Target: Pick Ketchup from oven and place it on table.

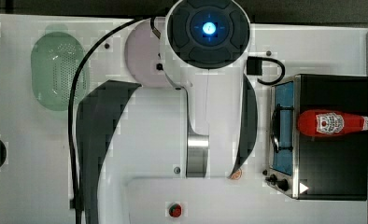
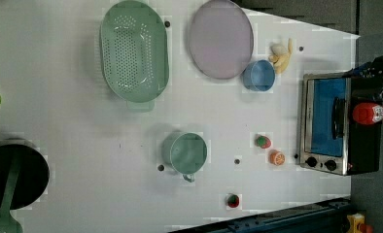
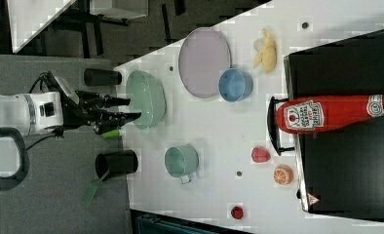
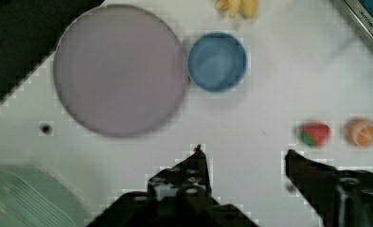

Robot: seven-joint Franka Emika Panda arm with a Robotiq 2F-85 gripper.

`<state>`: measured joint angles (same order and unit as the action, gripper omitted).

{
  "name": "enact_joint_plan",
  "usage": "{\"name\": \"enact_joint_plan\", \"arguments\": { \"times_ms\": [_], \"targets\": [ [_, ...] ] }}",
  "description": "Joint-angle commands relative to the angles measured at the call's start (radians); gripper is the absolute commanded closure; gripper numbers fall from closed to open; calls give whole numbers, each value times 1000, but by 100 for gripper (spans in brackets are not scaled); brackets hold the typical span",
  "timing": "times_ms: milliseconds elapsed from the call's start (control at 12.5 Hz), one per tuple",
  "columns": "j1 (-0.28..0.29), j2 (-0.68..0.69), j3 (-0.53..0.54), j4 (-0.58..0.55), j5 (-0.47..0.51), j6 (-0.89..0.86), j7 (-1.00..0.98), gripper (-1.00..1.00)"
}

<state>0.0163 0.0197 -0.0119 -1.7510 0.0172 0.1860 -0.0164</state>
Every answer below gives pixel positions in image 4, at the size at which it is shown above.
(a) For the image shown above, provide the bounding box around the plush peeled banana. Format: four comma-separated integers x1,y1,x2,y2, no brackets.
216,0,258,19

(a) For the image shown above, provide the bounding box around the plush red strawberry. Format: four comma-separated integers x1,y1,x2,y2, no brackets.
299,122,331,147

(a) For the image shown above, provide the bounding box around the green dish rack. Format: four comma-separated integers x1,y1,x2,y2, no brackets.
0,166,88,227

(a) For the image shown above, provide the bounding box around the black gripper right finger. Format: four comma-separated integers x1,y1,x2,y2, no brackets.
285,149,373,227

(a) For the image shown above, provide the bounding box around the purple round plate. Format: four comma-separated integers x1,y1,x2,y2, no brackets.
53,5,187,137

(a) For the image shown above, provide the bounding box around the blue bowl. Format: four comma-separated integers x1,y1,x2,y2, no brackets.
187,31,248,93

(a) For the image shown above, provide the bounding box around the plush orange half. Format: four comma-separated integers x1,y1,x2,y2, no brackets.
346,118,373,148

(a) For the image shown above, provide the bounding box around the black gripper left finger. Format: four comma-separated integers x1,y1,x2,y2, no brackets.
87,147,258,227

